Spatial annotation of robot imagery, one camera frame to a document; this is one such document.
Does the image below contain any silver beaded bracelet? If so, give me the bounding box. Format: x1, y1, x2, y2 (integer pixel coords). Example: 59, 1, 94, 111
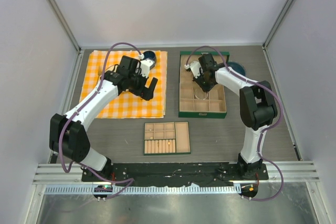
194, 89, 210, 101

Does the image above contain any green jewelry tray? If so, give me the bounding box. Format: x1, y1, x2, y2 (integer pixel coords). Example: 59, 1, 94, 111
143, 121, 191, 156

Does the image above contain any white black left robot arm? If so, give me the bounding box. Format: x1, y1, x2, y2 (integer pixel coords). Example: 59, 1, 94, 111
49, 51, 158, 182

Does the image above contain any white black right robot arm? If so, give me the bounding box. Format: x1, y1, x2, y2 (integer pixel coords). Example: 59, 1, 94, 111
184, 54, 278, 179

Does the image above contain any green jewelry box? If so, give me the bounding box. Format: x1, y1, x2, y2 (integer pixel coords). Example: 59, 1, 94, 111
178, 51, 227, 119

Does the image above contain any yellow white checkered cloth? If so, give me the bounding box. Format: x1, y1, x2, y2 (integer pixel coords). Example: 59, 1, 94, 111
79, 50, 167, 119

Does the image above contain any dark blue ceramic mug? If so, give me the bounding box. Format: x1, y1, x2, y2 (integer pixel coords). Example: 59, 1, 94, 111
143, 50, 157, 63

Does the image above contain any blue ceramic bowl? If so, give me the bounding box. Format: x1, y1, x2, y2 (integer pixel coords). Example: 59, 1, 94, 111
228, 61, 246, 76

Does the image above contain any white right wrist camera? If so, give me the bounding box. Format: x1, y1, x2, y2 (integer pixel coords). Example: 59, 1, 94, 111
184, 61, 203, 79

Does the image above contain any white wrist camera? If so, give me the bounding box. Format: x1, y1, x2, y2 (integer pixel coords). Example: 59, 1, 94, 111
184, 61, 203, 79
137, 54, 155, 78

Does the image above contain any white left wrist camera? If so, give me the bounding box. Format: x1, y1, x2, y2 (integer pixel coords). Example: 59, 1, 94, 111
137, 54, 155, 78

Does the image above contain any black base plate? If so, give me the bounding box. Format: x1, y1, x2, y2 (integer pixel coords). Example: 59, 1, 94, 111
81, 162, 269, 187

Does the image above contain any aluminium front rail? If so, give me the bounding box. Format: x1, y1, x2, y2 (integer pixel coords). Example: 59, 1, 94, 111
33, 161, 319, 198

